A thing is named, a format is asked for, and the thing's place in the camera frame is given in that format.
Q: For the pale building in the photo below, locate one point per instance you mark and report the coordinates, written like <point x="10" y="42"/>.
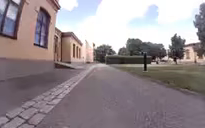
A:
<point x="89" y="53"/>

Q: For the yellow building with blue windows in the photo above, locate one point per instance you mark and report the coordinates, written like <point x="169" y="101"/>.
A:
<point x="20" y="36"/>

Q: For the trimmed green hedge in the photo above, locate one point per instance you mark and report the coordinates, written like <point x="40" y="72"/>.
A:
<point x="128" y="59"/>

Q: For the green grass lawn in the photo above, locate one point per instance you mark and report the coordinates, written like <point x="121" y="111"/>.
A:
<point x="183" y="75"/>

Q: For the grey asphalt strip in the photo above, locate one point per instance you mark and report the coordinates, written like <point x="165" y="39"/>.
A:
<point x="20" y="88"/>

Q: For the cobblestone strip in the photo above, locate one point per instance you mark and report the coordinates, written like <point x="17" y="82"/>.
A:
<point x="40" y="106"/>

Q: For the cluster of trees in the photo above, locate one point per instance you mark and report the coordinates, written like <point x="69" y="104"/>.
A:
<point x="143" y="47"/>

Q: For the black bollard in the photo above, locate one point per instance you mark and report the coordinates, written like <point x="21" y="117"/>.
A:
<point x="145" y="62"/>

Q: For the yellow building with dark roof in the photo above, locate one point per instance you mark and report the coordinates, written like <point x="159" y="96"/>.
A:
<point x="68" y="48"/>

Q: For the yellow building behind trees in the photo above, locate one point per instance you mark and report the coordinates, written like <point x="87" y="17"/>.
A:
<point x="194" y="52"/>

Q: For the grey gravel path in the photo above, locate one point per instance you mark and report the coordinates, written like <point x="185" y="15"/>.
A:
<point x="123" y="100"/>

